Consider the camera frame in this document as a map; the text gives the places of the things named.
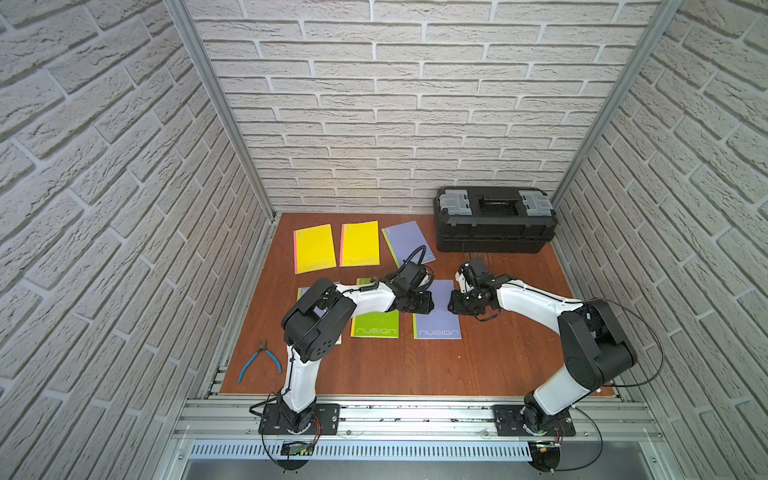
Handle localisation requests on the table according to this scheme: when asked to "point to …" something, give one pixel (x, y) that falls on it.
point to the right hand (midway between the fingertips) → (456, 306)
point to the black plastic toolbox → (493, 219)
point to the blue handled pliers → (261, 347)
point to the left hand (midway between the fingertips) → (435, 303)
